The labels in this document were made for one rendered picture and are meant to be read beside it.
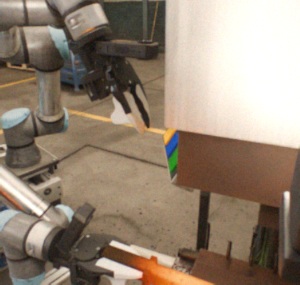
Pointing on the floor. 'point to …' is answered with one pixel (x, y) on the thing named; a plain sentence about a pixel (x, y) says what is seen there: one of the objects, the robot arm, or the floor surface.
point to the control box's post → (202, 219)
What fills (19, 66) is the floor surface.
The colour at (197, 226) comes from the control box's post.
